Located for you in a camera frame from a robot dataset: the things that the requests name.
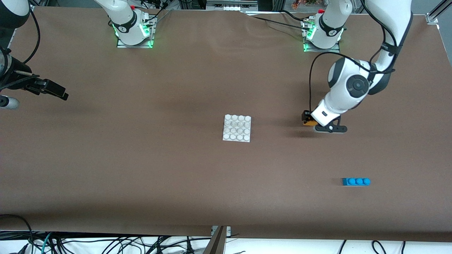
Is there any white studded base plate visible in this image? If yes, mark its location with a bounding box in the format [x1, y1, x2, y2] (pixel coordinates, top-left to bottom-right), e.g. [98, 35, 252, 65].
[222, 115, 252, 143]

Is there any blue three-stud toy block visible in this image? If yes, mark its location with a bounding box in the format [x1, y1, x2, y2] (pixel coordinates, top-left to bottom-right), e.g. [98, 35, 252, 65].
[342, 178, 371, 186]

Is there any brown paper table cover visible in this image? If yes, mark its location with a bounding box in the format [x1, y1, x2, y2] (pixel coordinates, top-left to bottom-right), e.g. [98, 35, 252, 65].
[0, 6, 452, 242]

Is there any aluminium corner profile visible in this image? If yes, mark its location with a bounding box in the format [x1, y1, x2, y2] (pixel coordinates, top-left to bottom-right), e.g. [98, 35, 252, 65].
[426, 0, 452, 25]

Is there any black camera cable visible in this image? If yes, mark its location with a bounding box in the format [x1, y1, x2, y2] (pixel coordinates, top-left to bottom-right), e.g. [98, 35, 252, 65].
[21, 7, 41, 66]
[309, 52, 357, 113]

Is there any aluminium frame rail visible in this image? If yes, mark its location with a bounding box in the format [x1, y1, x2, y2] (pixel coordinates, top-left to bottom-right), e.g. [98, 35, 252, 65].
[206, 0, 260, 11]

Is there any teal cable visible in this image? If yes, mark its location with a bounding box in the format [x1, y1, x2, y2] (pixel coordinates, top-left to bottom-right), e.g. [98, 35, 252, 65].
[40, 232, 53, 254]

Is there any metal frame post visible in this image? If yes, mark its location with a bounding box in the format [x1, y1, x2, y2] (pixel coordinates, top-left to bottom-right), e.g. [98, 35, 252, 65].
[203, 226, 232, 254]

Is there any black cable tangle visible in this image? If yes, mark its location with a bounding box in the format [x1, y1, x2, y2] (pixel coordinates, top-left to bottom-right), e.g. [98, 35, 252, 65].
[53, 235, 212, 254]

